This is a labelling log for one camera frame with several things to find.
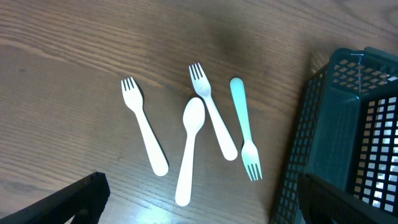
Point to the mint green plastic fork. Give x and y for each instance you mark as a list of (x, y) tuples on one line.
[(249, 151)]

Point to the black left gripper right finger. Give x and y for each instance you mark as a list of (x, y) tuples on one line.
[(322, 202)]

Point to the dark green plastic basket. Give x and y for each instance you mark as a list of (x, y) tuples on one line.
[(345, 132)]

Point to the white fork long handle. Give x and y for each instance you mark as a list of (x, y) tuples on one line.
[(202, 87)]

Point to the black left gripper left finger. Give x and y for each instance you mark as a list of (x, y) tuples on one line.
[(81, 202)]

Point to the white thick-handled spoon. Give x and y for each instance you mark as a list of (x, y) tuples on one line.
[(193, 120)]

